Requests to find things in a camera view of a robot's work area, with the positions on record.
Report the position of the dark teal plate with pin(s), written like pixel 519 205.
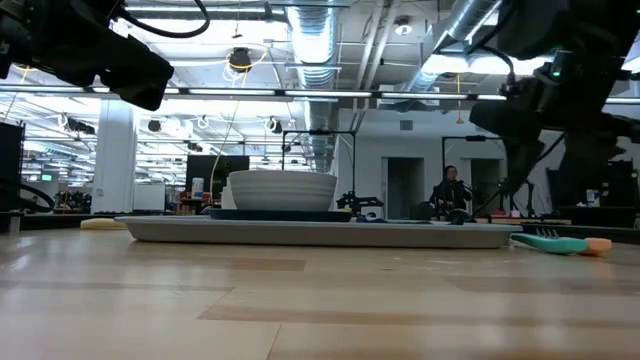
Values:
pixel 220 215

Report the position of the white wipes canister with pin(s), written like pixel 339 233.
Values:
pixel 197 189

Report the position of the white labelled canister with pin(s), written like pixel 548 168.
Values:
pixel 593 198

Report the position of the dark grey domed object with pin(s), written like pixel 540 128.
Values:
pixel 459 216

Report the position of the grey metal post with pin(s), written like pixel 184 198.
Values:
pixel 15 222

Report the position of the white building column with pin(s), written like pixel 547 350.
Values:
pixel 114 165

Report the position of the long ceiling light strip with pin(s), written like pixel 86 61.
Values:
pixel 240 92

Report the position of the green lit sign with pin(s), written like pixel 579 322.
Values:
pixel 46 177

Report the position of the silver ribbed ceiling duct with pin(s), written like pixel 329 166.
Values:
pixel 312 30

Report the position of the black monitor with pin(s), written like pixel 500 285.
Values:
pixel 200 167

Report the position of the pale yellow pad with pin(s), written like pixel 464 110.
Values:
pixel 102 224

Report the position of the black cabinet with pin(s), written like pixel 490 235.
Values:
pixel 11 165

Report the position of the white ribbed bowl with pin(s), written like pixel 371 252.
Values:
pixel 282 192

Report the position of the small black background robot arm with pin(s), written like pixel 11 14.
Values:
pixel 357 202

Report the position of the person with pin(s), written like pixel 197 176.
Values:
pixel 451 192

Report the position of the black ceiling camera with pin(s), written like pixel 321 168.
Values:
pixel 240 59

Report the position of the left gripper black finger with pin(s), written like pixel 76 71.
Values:
pixel 142 82

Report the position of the grey plastic tray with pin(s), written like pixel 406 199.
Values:
pixel 200 235

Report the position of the black storage crates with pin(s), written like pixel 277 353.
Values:
pixel 631 195

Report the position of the white plastic tub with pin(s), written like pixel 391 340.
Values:
pixel 226 199

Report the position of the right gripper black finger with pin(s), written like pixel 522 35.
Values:
pixel 575 160
pixel 522 160

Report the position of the white cabinet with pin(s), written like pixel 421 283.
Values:
pixel 149 197

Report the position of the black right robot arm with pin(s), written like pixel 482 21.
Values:
pixel 575 20

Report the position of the black metal frame rig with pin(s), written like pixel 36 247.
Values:
pixel 320 132
pixel 475 138

